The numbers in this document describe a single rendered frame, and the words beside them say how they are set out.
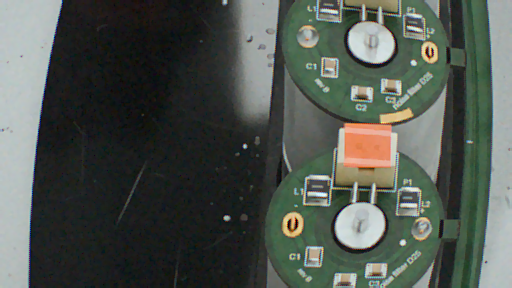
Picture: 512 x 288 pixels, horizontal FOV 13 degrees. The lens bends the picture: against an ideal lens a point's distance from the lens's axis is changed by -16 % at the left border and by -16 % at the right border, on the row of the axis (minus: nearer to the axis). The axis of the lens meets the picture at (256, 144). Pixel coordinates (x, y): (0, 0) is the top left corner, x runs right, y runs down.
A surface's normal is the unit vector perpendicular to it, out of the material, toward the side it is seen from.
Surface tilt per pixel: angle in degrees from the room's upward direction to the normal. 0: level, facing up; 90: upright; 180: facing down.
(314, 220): 0
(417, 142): 90
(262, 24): 0
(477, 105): 0
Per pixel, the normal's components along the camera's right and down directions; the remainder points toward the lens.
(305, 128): -0.79, 0.54
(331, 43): 0.00, -0.47
